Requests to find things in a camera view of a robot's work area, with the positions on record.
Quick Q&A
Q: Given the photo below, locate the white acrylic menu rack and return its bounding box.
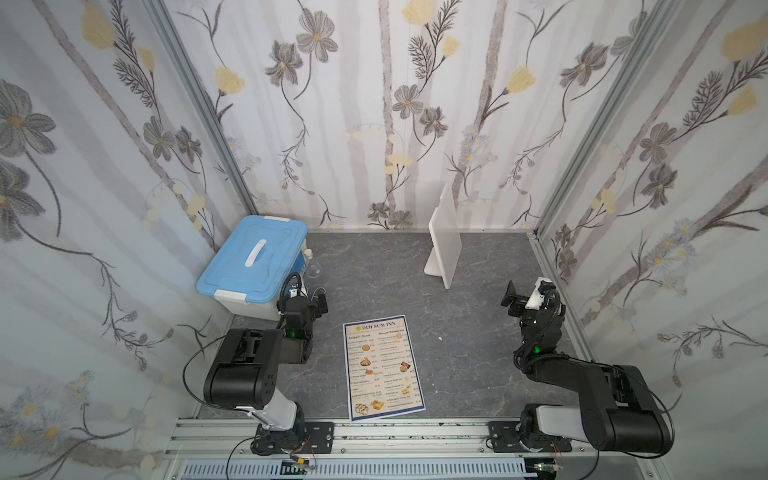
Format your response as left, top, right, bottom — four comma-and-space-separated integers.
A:
424, 183, 462, 290

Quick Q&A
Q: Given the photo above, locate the dim sum laminated menu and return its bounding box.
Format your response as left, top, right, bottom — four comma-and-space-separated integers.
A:
343, 315, 426, 422

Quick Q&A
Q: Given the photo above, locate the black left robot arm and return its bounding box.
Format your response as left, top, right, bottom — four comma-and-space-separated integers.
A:
181, 273, 328, 456

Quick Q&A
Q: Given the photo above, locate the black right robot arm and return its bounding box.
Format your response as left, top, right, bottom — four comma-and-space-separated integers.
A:
501, 277, 674, 459

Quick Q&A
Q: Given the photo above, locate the blue lid storage box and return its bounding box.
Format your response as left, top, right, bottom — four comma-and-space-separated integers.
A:
196, 215, 309, 321

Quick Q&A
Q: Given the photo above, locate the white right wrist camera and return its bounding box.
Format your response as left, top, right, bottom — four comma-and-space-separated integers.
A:
525, 277, 555, 310

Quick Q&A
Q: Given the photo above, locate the white slotted cable duct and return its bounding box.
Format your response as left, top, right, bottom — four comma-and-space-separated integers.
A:
177, 458, 537, 479

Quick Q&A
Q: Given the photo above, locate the aluminium mounting rail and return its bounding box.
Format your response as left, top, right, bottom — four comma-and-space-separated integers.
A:
161, 416, 607, 463

